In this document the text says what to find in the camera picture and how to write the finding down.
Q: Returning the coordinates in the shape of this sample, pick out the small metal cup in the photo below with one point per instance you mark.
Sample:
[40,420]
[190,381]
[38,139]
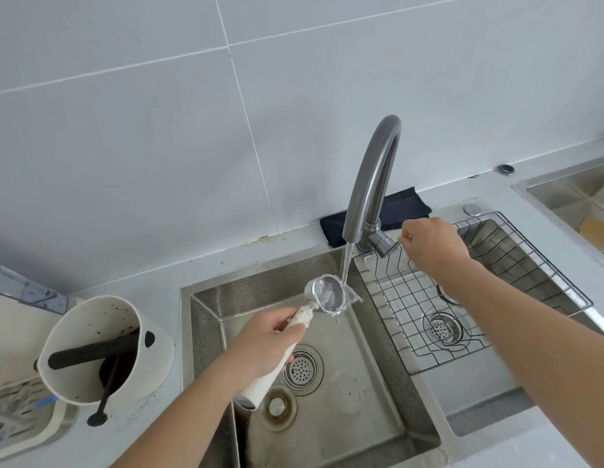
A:
[448,294]

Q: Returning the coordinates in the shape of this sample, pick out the white coffee machine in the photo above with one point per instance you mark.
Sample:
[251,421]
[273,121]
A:
[9,331]

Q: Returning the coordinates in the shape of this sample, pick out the person's left thumb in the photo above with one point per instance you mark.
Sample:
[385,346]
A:
[285,315]

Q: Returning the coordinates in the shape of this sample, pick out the round metal countertop cap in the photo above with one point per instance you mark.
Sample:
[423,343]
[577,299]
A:
[506,169]

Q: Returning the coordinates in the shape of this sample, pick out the round stained sink plug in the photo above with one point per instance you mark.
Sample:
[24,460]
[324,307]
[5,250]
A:
[277,408]

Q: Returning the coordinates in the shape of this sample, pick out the small blue tool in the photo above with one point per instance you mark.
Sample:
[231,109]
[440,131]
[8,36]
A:
[44,401]

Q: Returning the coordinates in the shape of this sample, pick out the round steel drain strainer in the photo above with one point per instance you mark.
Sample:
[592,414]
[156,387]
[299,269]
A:
[442,328]
[302,370]

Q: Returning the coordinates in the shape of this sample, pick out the stainless steel double sink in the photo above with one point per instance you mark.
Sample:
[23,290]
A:
[380,414]

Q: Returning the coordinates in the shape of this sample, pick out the person's right fingers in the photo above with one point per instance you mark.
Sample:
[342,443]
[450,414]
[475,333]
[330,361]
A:
[409,241]

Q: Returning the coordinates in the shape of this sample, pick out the person's left hand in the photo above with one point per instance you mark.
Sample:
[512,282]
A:
[255,346]

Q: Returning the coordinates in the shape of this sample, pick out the person's left forearm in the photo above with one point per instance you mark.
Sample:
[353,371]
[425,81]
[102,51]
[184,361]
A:
[185,414]

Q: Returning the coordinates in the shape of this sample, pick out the person's right forearm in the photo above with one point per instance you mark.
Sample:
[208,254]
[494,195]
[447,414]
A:
[541,350]

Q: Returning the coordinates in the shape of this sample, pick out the round steel sink cap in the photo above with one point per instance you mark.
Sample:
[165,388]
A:
[472,209]

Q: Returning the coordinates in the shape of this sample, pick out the black folded cloth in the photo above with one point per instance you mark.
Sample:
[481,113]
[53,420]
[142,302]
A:
[404,205]

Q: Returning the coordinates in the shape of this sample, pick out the white knock box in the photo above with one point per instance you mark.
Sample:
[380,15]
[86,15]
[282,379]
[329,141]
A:
[155,365]

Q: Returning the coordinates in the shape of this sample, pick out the white slotted drip tray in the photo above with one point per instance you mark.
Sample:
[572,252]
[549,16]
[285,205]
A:
[34,433]

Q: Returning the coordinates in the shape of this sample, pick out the person's right hand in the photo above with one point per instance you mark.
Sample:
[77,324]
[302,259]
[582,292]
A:
[438,248]

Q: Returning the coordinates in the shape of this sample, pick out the black stirring tool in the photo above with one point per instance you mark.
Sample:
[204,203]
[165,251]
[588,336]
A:
[107,385]

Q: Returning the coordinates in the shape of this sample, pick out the grey curved faucet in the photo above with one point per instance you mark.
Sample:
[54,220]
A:
[375,165]

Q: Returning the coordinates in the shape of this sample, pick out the steel sink basin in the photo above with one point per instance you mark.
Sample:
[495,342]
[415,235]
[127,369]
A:
[560,194]

